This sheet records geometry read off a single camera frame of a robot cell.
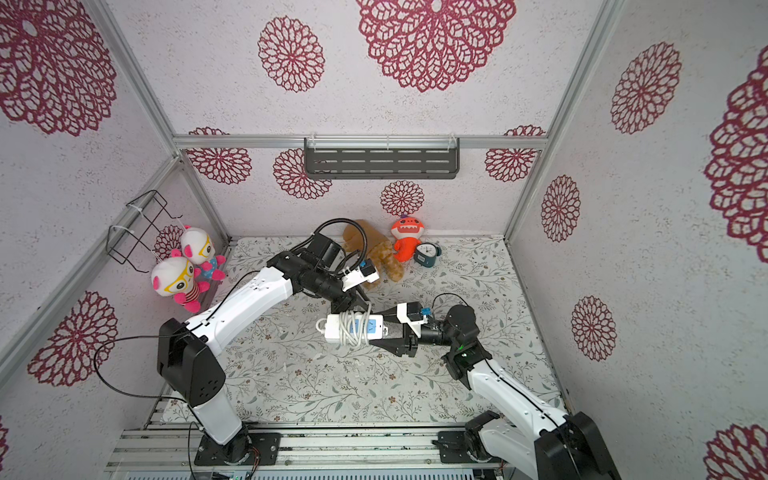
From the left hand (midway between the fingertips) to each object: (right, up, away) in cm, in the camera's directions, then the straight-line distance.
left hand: (365, 307), depth 77 cm
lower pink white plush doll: (-54, +8, +7) cm, 55 cm away
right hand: (+2, -3, -11) cm, 12 cm away
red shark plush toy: (+14, +24, +36) cm, 45 cm away
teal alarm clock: (+20, +15, +33) cm, 42 cm away
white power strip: (+3, -2, -13) cm, 13 cm away
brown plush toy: (+3, +16, +28) cm, 33 cm away
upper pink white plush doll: (-54, +16, +17) cm, 59 cm away
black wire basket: (-60, +21, +1) cm, 63 cm away
